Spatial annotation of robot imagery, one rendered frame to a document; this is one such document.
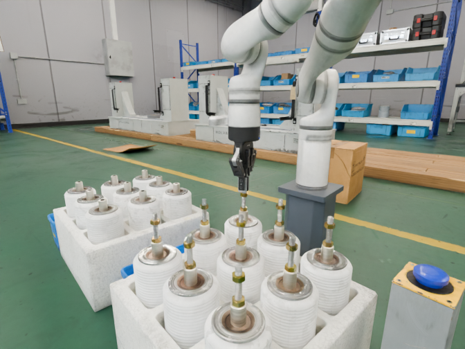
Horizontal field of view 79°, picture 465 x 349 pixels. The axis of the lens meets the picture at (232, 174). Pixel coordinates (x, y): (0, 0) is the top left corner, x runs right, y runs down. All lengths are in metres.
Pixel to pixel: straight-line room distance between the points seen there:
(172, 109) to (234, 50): 3.22
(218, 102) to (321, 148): 2.57
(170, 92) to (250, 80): 3.19
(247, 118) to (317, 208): 0.34
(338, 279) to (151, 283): 0.34
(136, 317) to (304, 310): 0.29
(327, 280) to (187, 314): 0.25
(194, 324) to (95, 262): 0.41
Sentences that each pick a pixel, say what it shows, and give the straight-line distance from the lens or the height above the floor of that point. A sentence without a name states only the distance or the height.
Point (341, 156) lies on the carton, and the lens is 1.60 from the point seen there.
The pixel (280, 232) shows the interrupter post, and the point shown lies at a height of 0.27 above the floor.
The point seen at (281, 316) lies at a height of 0.23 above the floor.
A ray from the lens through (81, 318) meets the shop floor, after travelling 0.91.
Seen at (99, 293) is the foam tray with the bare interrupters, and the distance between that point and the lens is 0.89.
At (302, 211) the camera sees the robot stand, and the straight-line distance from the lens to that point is 0.84.
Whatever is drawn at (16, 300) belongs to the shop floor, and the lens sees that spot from 1.07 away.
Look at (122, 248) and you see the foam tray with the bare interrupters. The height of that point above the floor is 0.16.
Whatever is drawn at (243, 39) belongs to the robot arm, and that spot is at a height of 0.67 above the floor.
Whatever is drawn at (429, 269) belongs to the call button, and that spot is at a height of 0.33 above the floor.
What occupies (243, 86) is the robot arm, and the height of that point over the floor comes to 0.58.
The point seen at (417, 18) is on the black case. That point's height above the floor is 1.61.
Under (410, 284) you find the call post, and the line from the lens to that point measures 0.47.
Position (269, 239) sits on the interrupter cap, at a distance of 0.64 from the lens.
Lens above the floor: 0.55
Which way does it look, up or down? 15 degrees down
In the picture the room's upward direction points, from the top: straight up
